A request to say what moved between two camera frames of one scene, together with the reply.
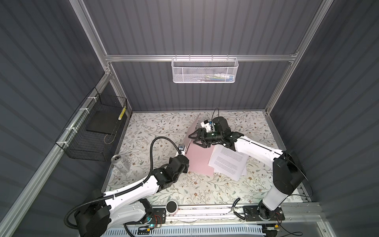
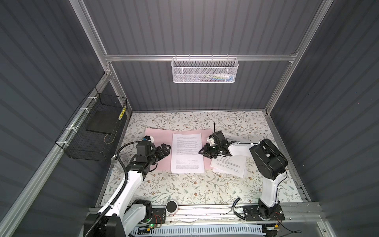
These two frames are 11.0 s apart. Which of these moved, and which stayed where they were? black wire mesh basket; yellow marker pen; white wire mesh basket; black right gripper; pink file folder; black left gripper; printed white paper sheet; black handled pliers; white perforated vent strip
Moved: black left gripper; pink file folder; printed white paper sheet; black right gripper
Stayed: black wire mesh basket; yellow marker pen; white wire mesh basket; black handled pliers; white perforated vent strip
